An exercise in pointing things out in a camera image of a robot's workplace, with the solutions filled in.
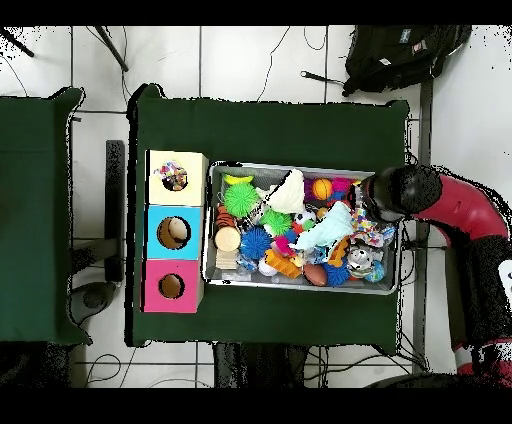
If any white patterned cloth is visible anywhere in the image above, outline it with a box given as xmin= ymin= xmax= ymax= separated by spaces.
xmin=155 ymin=161 xmax=190 ymax=192

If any polka-dot cloth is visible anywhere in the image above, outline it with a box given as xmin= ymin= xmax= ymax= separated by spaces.
xmin=350 ymin=203 xmax=397 ymax=249

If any clear mesh bin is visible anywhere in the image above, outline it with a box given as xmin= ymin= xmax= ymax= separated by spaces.
xmin=202 ymin=162 xmax=403 ymax=296

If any wooden box with three holes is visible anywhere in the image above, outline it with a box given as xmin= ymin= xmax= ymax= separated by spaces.
xmin=143 ymin=149 xmax=211 ymax=315

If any green spiky ball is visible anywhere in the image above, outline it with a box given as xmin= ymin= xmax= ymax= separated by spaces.
xmin=223 ymin=183 xmax=261 ymax=219

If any blue spiky ball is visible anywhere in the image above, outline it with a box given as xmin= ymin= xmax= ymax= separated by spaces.
xmin=239 ymin=227 xmax=274 ymax=261

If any cream yellow cloth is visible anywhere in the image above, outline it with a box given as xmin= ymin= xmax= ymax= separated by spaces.
xmin=266 ymin=168 xmax=307 ymax=215

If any tan round wooden block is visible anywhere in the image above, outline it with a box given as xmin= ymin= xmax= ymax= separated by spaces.
xmin=215 ymin=225 xmax=243 ymax=253

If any small soccer ball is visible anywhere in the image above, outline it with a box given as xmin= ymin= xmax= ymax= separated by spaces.
xmin=292 ymin=209 xmax=317 ymax=229

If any orange plastic toy brick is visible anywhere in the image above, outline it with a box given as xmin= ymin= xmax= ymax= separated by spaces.
xmin=263 ymin=249 xmax=304 ymax=279

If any small orange basketball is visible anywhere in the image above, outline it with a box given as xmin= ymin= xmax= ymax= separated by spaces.
xmin=311 ymin=177 xmax=334 ymax=201

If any mint green cloth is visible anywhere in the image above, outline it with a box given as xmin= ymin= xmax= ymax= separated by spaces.
xmin=289 ymin=201 xmax=355 ymax=254

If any pink spiky ball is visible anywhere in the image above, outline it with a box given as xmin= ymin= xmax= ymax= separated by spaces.
xmin=330 ymin=176 xmax=355 ymax=201

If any silver drink can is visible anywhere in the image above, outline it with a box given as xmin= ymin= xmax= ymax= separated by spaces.
xmin=347 ymin=247 xmax=376 ymax=277

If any grey round base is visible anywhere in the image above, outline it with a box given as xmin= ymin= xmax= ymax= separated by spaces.
xmin=70 ymin=281 xmax=117 ymax=325

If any black backpack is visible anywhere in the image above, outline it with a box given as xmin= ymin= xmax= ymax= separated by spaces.
xmin=342 ymin=25 xmax=473 ymax=97

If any dark green side tablecloth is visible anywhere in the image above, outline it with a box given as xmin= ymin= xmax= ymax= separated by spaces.
xmin=0 ymin=86 xmax=91 ymax=345

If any black tripod leg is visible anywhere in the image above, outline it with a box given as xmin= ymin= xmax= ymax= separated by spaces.
xmin=0 ymin=27 xmax=37 ymax=59
xmin=94 ymin=25 xmax=129 ymax=73

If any black cable with plug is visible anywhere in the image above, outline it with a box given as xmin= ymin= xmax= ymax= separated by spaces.
xmin=300 ymin=70 xmax=347 ymax=88

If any thin black floor cable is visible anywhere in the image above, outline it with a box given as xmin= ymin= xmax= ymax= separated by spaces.
xmin=255 ymin=25 xmax=293 ymax=103

